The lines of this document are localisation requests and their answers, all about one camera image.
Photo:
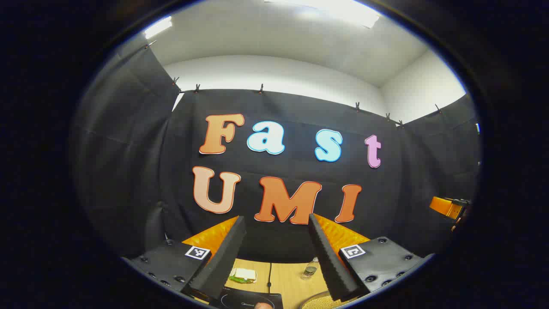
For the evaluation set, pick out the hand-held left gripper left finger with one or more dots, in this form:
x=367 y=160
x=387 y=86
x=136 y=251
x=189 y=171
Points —
x=223 y=257

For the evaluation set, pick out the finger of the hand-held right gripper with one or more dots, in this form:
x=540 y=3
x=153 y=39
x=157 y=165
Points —
x=444 y=206

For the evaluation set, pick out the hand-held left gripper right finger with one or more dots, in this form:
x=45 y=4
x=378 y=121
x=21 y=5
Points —
x=328 y=257

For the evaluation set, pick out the black induction cooktop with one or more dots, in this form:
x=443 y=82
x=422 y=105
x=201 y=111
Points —
x=240 y=300

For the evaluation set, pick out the pile of yellow soybeans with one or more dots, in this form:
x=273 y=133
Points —
x=319 y=304

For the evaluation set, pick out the clear plastic water bottle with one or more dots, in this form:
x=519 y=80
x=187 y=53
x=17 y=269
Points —
x=310 y=269

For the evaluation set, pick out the sandwich with lettuce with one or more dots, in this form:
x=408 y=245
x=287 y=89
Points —
x=243 y=275

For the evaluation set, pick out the black backdrop cloth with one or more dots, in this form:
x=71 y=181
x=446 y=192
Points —
x=128 y=171

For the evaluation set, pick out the row of black cloth clips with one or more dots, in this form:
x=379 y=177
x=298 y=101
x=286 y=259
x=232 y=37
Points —
x=197 y=89

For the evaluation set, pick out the ceiling light panel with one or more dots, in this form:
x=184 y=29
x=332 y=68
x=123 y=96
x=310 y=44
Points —
x=339 y=10
x=158 y=27

